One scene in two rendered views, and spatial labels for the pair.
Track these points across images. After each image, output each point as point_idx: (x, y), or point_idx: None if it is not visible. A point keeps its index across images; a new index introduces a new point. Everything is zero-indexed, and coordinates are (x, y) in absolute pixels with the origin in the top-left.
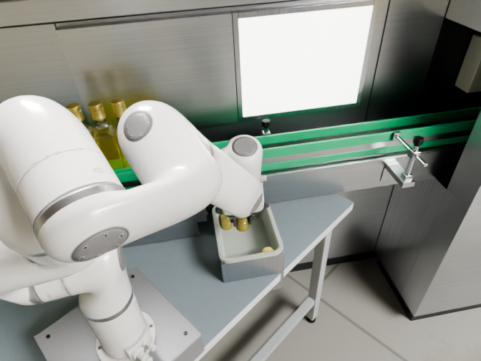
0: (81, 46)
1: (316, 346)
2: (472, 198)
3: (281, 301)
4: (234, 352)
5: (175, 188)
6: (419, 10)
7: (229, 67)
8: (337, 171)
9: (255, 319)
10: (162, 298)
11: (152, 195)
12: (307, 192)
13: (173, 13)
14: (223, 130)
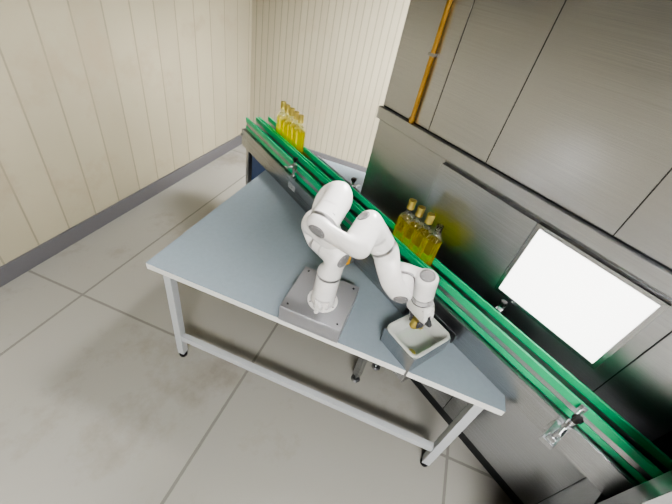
0: (446, 178)
1: (404, 473)
2: None
3: (423, 431)
4: (366, 407)
5: (344, 237)
6: None
7: (512, 251)
8: (514, 379)
9: (398, 414)
10: (349, 306)
11: (336, 232)
12: (484, 369)
13: (506, 197)
14: (483, 284)
